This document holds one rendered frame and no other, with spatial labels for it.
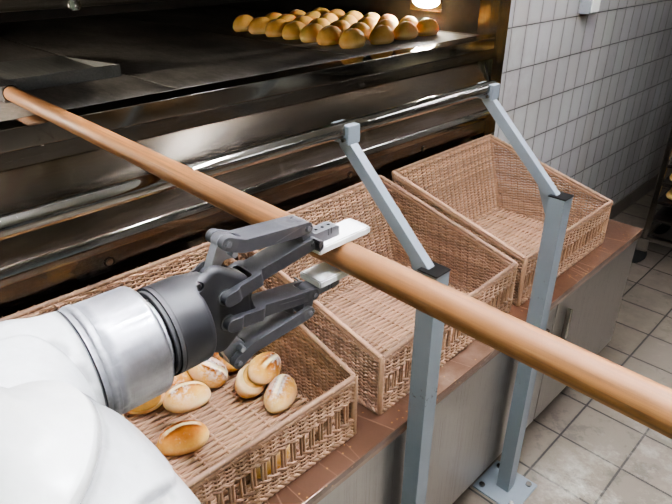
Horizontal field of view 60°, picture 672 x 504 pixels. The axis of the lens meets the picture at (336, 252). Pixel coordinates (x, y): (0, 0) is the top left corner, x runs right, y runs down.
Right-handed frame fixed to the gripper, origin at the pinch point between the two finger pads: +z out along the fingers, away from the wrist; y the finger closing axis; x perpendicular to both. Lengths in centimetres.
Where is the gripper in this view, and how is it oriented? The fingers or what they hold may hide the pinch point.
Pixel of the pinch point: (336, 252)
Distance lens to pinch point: 58.6
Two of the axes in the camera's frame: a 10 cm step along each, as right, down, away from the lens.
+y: 0.0, 8.9, 4.6
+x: 7.0, 3.3, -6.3
